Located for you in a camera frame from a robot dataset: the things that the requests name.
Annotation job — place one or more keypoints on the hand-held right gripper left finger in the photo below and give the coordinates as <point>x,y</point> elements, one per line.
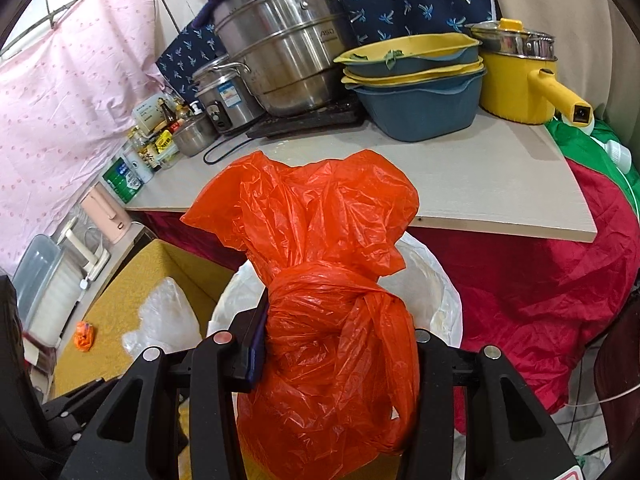
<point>256,350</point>

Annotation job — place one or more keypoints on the white tin can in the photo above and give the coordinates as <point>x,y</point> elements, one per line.
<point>140,162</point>

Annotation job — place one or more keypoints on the white plastic bottle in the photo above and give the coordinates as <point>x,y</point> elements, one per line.
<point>619,155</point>

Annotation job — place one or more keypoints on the dark sauce bottle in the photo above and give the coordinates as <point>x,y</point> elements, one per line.
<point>166,112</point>

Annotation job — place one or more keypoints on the black induction cooktop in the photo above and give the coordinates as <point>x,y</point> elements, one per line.
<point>310,119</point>

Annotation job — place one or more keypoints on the green vegetable leaf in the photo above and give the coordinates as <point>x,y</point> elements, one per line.
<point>394,59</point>

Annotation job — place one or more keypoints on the yellow label jar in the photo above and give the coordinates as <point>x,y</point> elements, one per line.
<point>167,146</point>

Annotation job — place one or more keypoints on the cream folding stand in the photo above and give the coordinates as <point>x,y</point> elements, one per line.
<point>80,250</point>

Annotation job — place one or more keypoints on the clear plastic storage box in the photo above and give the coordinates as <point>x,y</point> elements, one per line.
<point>40,285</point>

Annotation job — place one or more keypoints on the green plastic bag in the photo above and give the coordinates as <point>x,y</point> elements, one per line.
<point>580,152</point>

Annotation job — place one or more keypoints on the red cloth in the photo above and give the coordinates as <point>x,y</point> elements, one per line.
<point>525,285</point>

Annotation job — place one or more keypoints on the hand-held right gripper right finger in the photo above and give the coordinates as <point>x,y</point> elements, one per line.
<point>430,355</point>

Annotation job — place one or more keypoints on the small steel bowl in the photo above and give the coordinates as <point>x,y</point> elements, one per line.
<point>194,137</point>

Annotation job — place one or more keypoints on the small orange wrapper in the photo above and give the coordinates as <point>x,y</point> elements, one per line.
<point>85,336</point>

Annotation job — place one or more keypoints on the waste bin with white liner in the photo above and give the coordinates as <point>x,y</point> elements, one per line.
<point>435,300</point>

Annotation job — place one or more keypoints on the small steel rice cooker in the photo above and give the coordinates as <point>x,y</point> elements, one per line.
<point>227,100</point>

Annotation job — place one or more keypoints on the green label can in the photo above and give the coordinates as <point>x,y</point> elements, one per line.
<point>121,180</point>

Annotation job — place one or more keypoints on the blue yellow plastic basin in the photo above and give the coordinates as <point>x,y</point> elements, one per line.
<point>415,62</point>
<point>420,112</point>
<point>460,74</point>

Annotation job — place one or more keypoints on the white labelled jar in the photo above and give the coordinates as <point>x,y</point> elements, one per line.
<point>147,117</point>

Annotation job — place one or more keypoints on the large steel steamer pot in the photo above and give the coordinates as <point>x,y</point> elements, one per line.
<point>285,55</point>

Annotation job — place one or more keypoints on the orange plastic bag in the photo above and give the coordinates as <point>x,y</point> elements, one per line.
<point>325,260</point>

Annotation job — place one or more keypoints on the pink dotted curtain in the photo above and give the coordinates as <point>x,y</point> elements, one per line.
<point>65,100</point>

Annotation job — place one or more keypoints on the yellow electric pot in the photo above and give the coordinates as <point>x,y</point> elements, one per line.
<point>505,90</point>

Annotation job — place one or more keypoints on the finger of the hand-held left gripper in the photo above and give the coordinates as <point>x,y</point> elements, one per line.
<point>75,397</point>
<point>72,427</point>

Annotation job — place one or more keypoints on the clear plastic bag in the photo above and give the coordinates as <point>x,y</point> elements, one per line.
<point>165,315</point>

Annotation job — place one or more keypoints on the pink kettle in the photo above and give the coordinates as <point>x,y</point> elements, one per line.
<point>105,215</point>

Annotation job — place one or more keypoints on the yellow patterned box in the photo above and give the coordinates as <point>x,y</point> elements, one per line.
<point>150,270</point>

